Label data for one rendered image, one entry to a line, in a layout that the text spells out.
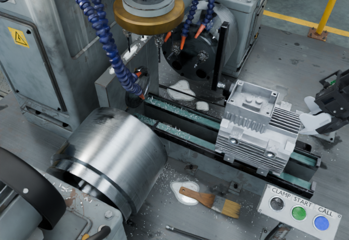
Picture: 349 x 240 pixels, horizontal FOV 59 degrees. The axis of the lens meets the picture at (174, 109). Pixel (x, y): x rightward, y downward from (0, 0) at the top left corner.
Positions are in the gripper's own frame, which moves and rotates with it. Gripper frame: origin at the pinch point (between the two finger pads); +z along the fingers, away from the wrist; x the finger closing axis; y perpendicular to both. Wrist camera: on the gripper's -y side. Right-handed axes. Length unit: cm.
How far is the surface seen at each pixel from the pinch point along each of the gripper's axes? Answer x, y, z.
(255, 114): -0.8, 9.2, 8.8
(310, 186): -1.4, -20.4, 17.1
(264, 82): -52, -5, 40
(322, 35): -235, -68, 95
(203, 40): -26.5, 29.8, 23.1
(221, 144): 3.5, 8.2, 22.4
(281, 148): 0.6, -2.7, 10.7
